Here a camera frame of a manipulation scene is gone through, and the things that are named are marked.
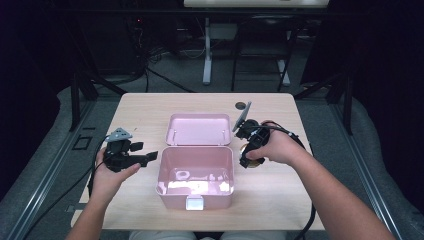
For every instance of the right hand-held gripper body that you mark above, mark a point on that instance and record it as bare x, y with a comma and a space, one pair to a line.
255, 135

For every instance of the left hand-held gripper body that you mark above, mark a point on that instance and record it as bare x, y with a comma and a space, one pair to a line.
116, 156

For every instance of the gold round object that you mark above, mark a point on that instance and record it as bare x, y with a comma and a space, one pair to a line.
258, 162

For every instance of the person's left hand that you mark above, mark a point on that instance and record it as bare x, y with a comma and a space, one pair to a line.
106, 181

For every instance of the person's right hand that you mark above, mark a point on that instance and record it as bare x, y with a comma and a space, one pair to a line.
280, 146

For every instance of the white desk leg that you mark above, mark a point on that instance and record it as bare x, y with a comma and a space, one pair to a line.
207, 53
284, 73

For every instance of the black metal stand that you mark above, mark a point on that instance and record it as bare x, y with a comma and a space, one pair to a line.
347, 106
75, 100

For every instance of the dark cabinet with red light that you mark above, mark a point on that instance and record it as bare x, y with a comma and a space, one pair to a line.
110, 43

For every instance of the black chair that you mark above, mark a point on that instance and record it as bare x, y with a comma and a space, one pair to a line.
266, 23

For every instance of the white desk top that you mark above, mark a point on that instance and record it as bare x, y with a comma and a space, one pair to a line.
256, 3

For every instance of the metal floor rail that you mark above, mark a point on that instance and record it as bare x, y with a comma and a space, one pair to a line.
366, 170
50, 170

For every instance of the grey metal bracket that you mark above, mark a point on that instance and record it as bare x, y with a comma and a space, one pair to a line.
70, 208

